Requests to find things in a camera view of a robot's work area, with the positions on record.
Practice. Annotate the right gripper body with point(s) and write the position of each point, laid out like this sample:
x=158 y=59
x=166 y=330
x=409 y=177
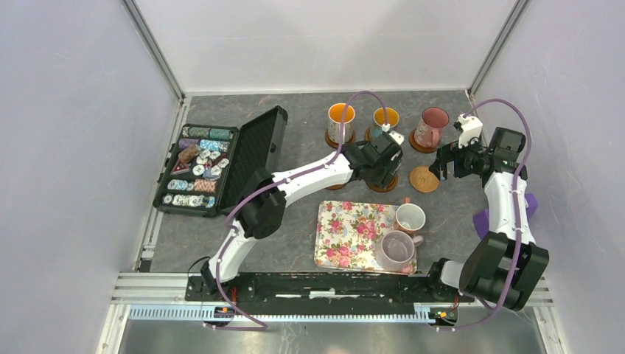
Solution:
x=466 y=160

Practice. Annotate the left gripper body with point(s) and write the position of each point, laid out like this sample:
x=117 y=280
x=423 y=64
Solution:
x=384 y=172

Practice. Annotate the cork coaster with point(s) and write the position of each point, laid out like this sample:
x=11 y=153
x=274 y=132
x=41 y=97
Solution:
x=422 y=180

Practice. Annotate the blue mug yellow inside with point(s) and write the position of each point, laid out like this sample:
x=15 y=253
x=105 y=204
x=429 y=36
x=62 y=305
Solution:
x=382 y=116

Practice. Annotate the pink ghost mug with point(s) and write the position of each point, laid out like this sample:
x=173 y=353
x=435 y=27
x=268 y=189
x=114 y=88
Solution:
x=431 y=126

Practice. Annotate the white floral mug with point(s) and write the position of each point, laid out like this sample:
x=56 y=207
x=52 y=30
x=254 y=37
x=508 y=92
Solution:
x=409 y=217

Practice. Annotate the floral mug orange inside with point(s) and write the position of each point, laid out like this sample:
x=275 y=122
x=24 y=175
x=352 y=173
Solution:
x=340 y=122

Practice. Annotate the lilac mug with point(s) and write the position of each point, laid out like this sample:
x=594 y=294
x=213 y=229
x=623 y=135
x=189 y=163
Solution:
x=396 y=249

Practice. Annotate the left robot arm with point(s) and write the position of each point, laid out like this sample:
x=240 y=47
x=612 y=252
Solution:
x=266 y=196

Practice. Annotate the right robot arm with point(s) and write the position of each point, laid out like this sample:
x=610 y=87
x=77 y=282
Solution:
x=507 y=264

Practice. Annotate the purple metronome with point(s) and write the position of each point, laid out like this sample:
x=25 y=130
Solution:
x=481 y=219

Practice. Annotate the floral serving tray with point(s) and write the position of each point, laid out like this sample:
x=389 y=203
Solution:
x=346 y=234

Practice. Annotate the black poker chip case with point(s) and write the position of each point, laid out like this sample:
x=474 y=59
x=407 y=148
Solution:
x=209 y=165

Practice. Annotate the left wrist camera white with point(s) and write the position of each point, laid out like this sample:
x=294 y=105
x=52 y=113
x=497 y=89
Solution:
x=397 y=137

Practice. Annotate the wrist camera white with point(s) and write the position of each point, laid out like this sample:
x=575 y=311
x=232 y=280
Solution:
x=397 y=137
x=470 y=128

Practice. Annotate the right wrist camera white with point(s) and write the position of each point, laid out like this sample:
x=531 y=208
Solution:
x=470 y=128

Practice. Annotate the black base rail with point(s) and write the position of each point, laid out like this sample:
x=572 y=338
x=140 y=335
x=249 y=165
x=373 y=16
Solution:
x=339 y=293

